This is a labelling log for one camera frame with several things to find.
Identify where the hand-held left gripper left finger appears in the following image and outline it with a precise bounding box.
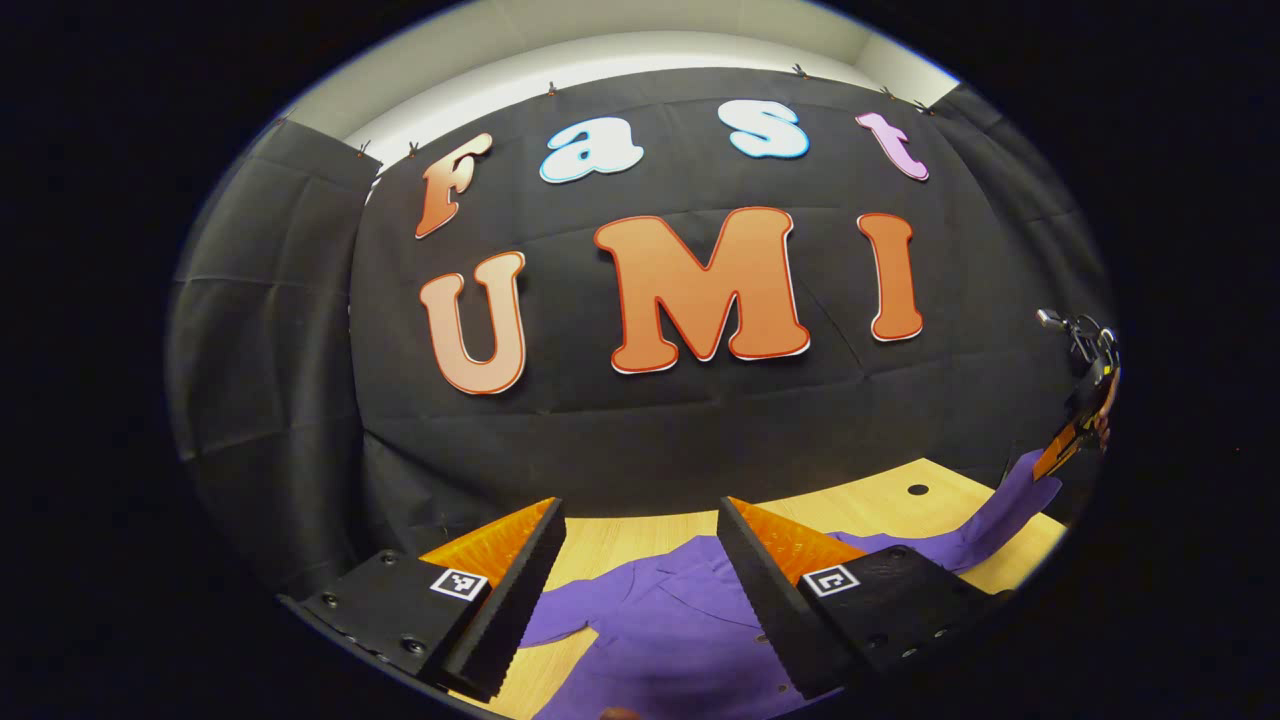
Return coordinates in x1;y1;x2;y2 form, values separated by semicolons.
280;497;567;703

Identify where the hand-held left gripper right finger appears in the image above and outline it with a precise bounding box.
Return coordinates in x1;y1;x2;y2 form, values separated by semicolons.
717;495;1011;701

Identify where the purple button shirt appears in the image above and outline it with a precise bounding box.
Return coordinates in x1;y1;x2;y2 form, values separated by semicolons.
520;450;1063;720

